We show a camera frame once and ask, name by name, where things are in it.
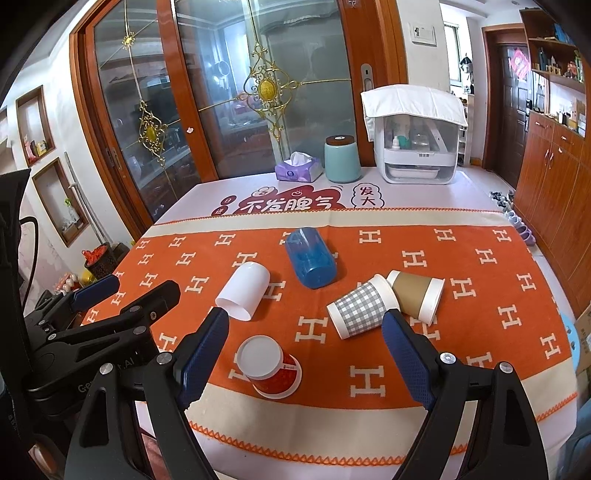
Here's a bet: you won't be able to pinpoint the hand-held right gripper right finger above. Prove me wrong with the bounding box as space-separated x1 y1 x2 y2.
382 309 550 480

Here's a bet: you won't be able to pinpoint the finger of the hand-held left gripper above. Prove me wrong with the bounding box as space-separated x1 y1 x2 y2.
25 274 120 331
45 280 182 357

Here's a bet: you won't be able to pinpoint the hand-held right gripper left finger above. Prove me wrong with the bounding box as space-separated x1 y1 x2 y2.
65 307 230 480

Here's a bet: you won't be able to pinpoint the red paper cup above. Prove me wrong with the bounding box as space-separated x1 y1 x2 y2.
236 335 303 400

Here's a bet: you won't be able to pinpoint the brown paper cup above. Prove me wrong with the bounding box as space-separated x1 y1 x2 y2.
386 270 446 326

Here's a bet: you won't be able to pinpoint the grey checked paper cup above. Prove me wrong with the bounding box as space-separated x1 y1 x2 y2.
327 274 402 341

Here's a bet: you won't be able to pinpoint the white plastic cup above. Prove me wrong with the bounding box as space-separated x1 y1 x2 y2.
215 261 271 321

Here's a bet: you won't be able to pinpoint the blue transparent cup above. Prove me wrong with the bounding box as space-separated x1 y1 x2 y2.
284 226 338 290

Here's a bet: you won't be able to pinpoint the black basket with red contents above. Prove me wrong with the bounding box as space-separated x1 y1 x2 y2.
82 242 117 280

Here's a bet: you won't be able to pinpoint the pile of eggs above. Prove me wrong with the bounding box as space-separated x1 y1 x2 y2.
54 272 80 295

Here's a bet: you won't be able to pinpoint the orange patterned blanket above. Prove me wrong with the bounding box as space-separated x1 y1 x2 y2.
81 208 581 462

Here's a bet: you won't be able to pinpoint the white mop pole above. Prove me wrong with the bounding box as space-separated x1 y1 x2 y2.
64 151 110 246

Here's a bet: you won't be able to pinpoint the blue plastic stool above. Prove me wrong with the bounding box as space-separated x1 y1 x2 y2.
562 311 581 376

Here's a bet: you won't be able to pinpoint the row of shoes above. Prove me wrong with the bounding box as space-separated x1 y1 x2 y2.
488 188 537 248

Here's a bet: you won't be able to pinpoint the cardboard box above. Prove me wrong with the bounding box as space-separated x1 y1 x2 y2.
574 301 591 376

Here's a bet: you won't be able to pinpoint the white storage cabinet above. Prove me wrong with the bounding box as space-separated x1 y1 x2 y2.
369 113 461 185

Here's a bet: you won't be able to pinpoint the purple tissue box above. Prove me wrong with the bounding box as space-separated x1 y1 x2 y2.
274 152 323 183

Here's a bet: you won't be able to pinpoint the wooden glass sliding door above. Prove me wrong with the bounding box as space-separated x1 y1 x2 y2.
69 0 219 237
157 0 408 182

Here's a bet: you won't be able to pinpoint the teal canister with brown lid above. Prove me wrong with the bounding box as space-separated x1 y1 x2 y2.
324 135 362 184

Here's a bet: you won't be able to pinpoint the white teal bottle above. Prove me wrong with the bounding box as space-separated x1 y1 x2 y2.
392 121 413 151

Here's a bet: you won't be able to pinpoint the wooden shelf cabinet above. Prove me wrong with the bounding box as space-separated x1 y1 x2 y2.
512 8 591 320

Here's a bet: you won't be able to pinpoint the white folded cloth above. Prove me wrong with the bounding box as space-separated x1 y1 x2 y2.
361 85 469 141

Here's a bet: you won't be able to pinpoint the dark brown entrance door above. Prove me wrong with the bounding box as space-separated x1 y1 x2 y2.
482 25 537 188

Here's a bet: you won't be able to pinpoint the hanging clothes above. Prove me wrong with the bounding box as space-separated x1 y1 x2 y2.
459 54 476 94

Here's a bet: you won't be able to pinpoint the red door decoration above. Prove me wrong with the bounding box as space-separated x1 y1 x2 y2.
509 47 531 79

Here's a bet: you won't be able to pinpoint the black cable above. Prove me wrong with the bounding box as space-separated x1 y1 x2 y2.
20 215 41 302

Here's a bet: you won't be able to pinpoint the wooden wall niche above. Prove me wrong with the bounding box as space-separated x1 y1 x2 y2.
32 157 91 248
16 85 57 168

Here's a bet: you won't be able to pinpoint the white wall switch panel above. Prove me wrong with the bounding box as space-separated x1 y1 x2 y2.
412 21 438 46

